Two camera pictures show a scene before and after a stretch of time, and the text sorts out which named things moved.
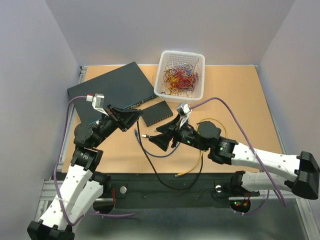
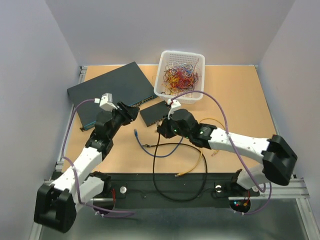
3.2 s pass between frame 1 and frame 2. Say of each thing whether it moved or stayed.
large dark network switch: stayed
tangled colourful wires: stayed
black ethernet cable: moved
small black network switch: stayed
